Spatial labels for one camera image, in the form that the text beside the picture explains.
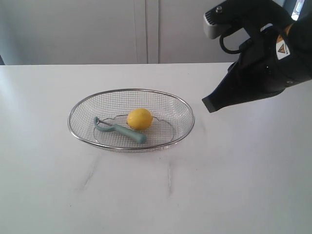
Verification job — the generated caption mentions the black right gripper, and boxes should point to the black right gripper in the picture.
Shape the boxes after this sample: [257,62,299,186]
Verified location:
[202,14,312,113]

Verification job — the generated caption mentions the yellow lemon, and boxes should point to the yellow lemon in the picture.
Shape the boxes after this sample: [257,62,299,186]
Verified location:
[127,108,153,131]

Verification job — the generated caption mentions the teal handled vegetable peeler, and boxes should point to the teal handled vegetable peeler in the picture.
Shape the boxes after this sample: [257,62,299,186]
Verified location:
[93,117,147,144]

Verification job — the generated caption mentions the white cabinet doors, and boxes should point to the white cabinet doors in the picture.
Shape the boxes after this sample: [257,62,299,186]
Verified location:
[0,0,237,65]

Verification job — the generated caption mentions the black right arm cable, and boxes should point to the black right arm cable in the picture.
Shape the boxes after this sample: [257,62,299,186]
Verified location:
[219,23,276,54]

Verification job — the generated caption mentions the oval wire mesh basket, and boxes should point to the oval wire mesh basket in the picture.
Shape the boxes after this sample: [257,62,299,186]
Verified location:
[67,88,195,153]

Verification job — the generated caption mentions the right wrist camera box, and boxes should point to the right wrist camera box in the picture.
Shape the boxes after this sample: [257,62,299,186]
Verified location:
[203,0,293,39]

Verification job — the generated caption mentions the window with dark frame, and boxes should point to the window with dark frame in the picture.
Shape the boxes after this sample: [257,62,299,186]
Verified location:
[283,0,305,21]

